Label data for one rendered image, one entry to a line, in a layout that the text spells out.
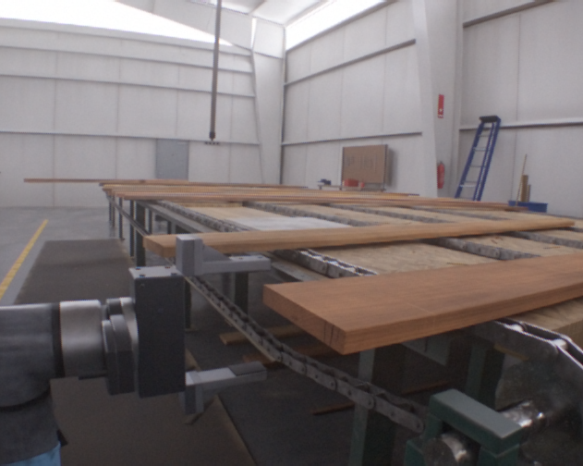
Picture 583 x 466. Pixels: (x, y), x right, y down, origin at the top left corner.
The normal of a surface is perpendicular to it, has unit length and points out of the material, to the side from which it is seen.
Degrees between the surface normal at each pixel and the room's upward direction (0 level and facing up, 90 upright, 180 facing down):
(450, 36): 90
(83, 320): 44
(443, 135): 90
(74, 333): 61
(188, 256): 90
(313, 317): 90
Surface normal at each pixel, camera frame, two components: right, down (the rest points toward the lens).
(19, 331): 0.41, -0.49
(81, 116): 0.47, 0.16
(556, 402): -0.88, 0.02
